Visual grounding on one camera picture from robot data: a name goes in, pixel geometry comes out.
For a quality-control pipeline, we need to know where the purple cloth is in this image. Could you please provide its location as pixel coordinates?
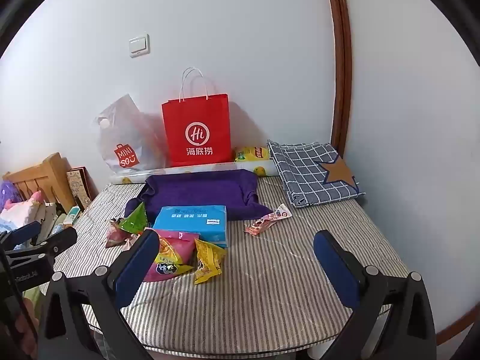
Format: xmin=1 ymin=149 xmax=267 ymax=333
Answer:
xmin=124 ymin=169 xmax=274 ymax=226

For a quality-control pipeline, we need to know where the pink plush toy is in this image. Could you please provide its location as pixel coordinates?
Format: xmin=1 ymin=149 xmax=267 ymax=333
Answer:
xmin=0 ymin=191 xmax=46 ymax=229

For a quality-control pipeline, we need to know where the pink snack packet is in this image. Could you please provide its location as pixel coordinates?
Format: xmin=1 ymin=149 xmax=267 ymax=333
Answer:
xmin=105 ymin=219 xmax=141 ymax=250

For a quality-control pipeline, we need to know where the striped grey bed quilt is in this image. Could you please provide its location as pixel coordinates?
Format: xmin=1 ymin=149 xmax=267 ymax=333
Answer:
xmin=35 ymin=174 xmax=413 ymax=355

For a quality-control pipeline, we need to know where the red paper shopping bag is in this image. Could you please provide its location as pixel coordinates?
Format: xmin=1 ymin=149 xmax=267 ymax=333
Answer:
xmin=161 ymin=67 xmax=232 ymax=167

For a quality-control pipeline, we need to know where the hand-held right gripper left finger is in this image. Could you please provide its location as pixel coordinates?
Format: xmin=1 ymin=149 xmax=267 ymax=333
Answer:
xmin=37 ymin=229 xmax=162 ymax=360

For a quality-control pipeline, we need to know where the printed hardcover book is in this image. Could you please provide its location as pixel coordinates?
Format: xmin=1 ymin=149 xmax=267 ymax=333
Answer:
xmin=65 ymin=166 xmax=92 ymax=211

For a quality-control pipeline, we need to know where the rolled fruit-print white mat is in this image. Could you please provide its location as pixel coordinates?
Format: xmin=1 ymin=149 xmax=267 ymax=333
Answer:
xmin=109 ymin=159 xmax=278 ymax=184

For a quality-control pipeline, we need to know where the blue tissue pack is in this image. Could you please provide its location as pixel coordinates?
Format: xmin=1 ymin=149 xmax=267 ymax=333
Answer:
xmin=152 ymin=205 xmax=229 ymax=249

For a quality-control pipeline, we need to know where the grey checked fabric with star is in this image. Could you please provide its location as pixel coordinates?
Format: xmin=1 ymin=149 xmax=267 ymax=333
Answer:
xmin=267 ymin=139 xmax=366 ymax=209

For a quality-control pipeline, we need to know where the pink and yellow snack bag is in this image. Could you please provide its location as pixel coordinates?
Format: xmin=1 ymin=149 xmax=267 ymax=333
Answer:
xmin=142 ymin=228 xmax=201 ymax=284

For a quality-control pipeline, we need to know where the white plastic shopping bag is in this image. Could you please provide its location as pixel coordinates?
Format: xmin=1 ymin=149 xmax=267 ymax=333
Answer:
xmin=94 ymin=94 xmax=169 ymax=175

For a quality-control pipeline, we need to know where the purple plush toy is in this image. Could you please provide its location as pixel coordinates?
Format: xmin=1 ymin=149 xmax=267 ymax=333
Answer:
xmin=0 ymin=180 xmax=19 ymax=207

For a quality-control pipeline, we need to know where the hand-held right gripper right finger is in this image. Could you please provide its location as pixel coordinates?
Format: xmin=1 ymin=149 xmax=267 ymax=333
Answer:
xmin=313 ymin=229 xmax=437 ymax=360

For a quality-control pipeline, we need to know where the brown wooden door frame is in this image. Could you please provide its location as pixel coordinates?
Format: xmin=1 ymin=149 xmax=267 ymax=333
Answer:
xmin=323 ymin=0 xmax=357 ymax=158

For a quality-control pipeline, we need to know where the wooden headboard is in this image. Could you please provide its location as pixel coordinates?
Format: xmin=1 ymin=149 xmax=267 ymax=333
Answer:
xmin=2 ymin=152 xmax=77 ymax=214

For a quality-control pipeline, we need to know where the yellow snack packet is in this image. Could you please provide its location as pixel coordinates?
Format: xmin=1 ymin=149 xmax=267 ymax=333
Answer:
xmin=193 ymin=239 xmax=227 ymax=286

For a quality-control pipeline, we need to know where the teal and white box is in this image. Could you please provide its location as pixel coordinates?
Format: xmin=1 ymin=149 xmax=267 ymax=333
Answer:
xmin=56 ymin=206 xmax=81 ymax=229

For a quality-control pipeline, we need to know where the green snack packet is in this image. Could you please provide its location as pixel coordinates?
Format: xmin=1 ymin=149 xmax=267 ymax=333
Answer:
xmin=118 ymin=201 xmax=148 ymax=235

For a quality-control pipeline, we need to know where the white wall light switch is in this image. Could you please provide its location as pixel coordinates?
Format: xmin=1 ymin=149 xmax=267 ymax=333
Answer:
xmin=128 ymin=34 xmax=151 ymax=59

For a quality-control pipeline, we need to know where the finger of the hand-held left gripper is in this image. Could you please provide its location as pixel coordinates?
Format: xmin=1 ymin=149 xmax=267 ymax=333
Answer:
xmin=7 ymin=227 xmax=78 ymax=269
xmin=0 ymin=220 xmax=42 ymax=250

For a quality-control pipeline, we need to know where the yellow chips bag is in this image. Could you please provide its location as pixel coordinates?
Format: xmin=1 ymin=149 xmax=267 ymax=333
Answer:
xmin=234 ymin=146 xmax=271 ymax=164

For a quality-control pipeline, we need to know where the person's left hand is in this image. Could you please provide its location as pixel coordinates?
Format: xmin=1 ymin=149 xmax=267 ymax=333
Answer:
xmin=0 ymin=295 xmax=41 ymax=360

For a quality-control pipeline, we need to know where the long pink candy packet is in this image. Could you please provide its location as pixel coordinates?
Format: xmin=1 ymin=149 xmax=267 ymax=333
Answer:
xmin=244 ymin=203 xmax=292 ymax=237

